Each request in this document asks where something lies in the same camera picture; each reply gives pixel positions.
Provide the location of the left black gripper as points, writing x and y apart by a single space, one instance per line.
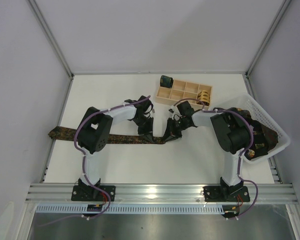
145 126

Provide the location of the aluminium mounting rail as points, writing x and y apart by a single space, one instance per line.
162 193

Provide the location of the white plastic basket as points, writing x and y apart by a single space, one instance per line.
247 102

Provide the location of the dark key-patterned tie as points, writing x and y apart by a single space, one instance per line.
68 134

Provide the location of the rolled dark green tie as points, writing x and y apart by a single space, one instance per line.
166 81

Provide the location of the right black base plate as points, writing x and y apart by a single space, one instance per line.
217 193

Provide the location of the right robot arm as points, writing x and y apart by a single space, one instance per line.
233 133

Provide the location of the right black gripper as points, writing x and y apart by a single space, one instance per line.
173 127

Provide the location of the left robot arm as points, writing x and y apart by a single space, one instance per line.
94 129

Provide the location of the wooden compartment box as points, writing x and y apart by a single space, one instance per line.
183 90

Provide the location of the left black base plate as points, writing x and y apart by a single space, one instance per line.
85 193

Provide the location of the rolled gold patterned tie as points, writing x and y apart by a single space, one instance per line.
203 98

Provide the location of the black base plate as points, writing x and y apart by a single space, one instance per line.
217 193
85 193

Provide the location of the pile of dark ties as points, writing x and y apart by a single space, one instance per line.
264 138

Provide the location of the white slotted cable duct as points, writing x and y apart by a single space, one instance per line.
208 209

